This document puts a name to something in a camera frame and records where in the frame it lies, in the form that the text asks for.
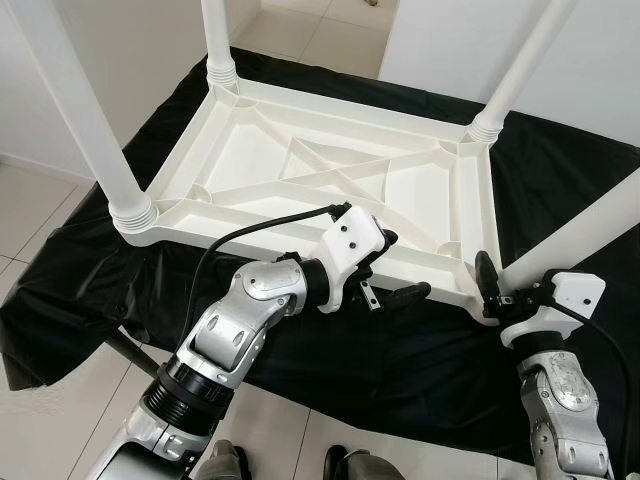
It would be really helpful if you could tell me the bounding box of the black metal table leg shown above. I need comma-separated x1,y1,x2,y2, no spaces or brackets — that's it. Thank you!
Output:
105,330,163,378

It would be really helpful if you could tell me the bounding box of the grey left robot foot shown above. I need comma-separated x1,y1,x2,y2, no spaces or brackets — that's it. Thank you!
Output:
195,440,251,480

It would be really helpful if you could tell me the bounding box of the white tapered plastic table leg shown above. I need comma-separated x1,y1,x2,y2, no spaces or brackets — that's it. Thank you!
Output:
0,0,159,233
497,168,640,296
467,0,581,143
200,0,239,89

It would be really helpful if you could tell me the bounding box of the grey robot foot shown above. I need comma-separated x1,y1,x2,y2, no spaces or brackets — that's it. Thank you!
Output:
322,445,401,480
195,440,251,480

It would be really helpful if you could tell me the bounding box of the black table cloth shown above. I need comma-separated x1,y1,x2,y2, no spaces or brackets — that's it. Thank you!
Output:
0,45,640,466

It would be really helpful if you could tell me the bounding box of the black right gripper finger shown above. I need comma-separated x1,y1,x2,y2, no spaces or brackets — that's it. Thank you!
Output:
474,250,502,309

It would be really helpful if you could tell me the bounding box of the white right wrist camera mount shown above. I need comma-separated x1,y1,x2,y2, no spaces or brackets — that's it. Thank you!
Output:
500,270,607,351

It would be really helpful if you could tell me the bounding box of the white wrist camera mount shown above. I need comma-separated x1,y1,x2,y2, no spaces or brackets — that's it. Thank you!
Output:
500,270,607,351
318,205,391,316

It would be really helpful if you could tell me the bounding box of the grey right robot foot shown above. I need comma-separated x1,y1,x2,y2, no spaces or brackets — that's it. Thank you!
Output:
322,445,401,480

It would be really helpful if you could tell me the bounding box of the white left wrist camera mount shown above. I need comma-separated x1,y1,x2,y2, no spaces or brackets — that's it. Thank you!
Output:
318,205,391,316

